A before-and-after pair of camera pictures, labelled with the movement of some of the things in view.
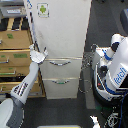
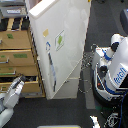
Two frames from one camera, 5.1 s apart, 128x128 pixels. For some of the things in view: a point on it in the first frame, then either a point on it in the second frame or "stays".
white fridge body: x=60 y=26 stays
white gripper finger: x=45 y=51 -> x=22 y=80
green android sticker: x=43 y=9 -> x=59 y=40
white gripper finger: x=31 y=47 -> x=15 y=82
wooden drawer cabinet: x=15 y=61 stays
